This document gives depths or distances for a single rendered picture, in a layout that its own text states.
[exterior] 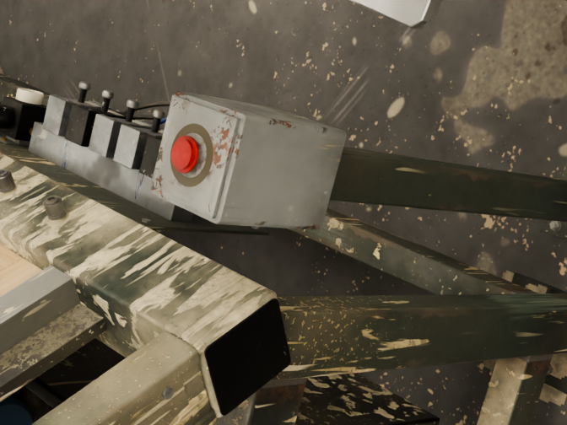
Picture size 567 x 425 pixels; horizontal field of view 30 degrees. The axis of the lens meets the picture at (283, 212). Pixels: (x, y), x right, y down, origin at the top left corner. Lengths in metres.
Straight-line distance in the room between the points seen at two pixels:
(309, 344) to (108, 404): 0.29
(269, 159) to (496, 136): 0.92
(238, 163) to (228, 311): 0.19
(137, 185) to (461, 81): 0.78
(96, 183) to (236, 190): 0.50
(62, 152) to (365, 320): 0.57
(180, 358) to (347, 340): 0.27
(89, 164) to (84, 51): 1.34
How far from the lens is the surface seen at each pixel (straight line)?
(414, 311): 1.43
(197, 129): 1.13
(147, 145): 1.46
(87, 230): 1.40
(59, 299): 1.34
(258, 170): 1.12
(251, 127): 1.10
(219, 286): 1.23
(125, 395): 1.13
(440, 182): 1.43
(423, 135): 2.09
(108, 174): 1.56
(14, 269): 1.43
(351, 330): 1.34
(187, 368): 1.15
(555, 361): 1.91
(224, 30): 2.51
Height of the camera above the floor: 1.68
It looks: 47 degrees down
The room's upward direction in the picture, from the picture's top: 86 degrees counter-clockwise
